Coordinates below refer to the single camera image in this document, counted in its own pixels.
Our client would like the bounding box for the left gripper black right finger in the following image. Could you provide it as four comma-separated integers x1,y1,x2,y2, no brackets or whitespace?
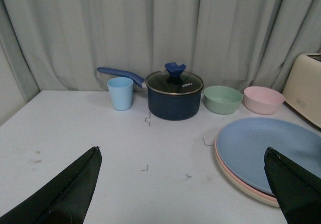
264,147,320,223

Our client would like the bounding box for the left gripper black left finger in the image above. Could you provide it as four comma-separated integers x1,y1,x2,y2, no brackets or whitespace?
1,147,102,223

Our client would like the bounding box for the pink plate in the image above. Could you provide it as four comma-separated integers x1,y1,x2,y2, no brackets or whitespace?
214,138,277,202

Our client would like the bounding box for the cream plate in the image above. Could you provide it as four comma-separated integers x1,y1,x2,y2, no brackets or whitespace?
214,148,280,208

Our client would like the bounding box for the light blue plate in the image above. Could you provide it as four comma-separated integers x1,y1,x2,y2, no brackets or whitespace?
216,118,320,195

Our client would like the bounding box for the pink bowl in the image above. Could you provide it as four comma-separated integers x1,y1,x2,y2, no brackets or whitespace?
244,86,285,115

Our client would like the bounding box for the cream toaster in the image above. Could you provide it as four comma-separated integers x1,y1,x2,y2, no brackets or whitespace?
282,53,320,128

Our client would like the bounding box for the green bowl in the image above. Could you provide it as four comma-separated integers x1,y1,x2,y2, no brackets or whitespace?
204,86,243,115

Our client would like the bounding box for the light blue cup left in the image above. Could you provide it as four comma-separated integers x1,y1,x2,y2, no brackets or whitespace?
107,77,133,111

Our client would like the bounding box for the dark blue saucepan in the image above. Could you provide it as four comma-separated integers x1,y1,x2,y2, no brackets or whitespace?
97,67,202,121

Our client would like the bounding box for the glass pot lid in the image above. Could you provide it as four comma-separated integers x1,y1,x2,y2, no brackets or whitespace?
145,62,204,95

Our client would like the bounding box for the grey curtain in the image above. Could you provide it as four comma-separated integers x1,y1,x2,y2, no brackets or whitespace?
0,0,321,127

